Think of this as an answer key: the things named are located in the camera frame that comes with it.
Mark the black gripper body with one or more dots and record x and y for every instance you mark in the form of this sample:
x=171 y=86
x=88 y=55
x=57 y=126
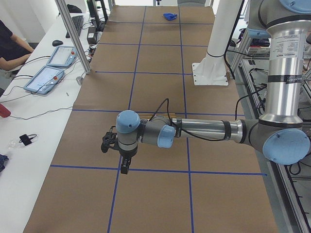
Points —
x=127 y=155

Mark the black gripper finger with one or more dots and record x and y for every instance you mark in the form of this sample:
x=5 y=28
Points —
x=124 y=169

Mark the blue microfibre towel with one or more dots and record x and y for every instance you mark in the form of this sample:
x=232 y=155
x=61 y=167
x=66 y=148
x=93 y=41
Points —
x=170 y=16

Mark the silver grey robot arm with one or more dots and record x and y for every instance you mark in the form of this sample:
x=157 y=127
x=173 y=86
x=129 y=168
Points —
x=277 y=134

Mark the wooden white towel rack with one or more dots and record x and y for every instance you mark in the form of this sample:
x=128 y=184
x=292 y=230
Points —
x=149 y=115

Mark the small black device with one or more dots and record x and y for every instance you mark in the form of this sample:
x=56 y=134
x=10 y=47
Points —
x=26 y=139

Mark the blue teach pendant near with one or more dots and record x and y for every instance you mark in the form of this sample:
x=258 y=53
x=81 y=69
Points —
x=44 y=80

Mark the blue teach pendant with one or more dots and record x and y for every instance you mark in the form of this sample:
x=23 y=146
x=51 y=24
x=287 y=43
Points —
x=44 y=80
x=63 y=56

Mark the blue teach pendant far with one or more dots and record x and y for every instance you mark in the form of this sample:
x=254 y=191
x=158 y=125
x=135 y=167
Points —
x=63 y=56

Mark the black power adapter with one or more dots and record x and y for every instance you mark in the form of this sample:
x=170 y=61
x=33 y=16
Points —
x=92 y=35

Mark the red object at edge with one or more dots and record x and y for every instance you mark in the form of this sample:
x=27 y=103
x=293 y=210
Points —
x=4 y=112

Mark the black computer mouse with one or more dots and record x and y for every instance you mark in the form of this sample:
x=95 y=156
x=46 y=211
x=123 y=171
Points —
x=57 y=43

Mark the black keyboard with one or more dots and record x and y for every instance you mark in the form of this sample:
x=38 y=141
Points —
x=78 y=23

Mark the seated person in black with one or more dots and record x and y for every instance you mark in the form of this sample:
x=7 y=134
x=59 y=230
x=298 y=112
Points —
x=13 y=50

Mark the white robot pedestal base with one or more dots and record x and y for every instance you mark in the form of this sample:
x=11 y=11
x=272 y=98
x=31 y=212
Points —
x=211 y=70

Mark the aluminium frame post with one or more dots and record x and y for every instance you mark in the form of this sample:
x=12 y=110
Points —
x=64 y=12

